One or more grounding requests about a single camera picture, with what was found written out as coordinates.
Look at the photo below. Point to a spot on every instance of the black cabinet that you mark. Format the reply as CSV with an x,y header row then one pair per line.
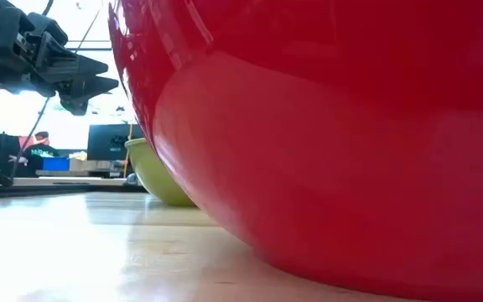
x,y
0,153

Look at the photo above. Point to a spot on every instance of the dark grey frame clamp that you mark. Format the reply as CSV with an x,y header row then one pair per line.
x,y
131,180

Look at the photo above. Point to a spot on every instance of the yellow bowl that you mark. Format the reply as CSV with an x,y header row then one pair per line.
x,y
153,176

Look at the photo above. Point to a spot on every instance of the nested rainbow bowls stack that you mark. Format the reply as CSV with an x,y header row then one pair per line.
x,y
329,147

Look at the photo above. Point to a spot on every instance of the blue box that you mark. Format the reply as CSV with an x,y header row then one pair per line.
x,y
55,164

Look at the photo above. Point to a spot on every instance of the black monitor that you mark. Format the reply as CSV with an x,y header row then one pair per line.
x,y
109,142

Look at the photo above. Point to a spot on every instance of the black aluminium table frame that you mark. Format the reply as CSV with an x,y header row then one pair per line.
x,y
57,190

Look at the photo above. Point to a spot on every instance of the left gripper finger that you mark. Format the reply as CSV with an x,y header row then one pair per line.
x,y
69,65
84,90

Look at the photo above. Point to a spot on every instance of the person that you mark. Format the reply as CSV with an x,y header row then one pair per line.
x,y
40,152

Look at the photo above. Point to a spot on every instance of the beige cardboard box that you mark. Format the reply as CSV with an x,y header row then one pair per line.
x,y
90,165

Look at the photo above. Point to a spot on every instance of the light wooden desk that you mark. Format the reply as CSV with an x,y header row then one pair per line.
x,y
78,181

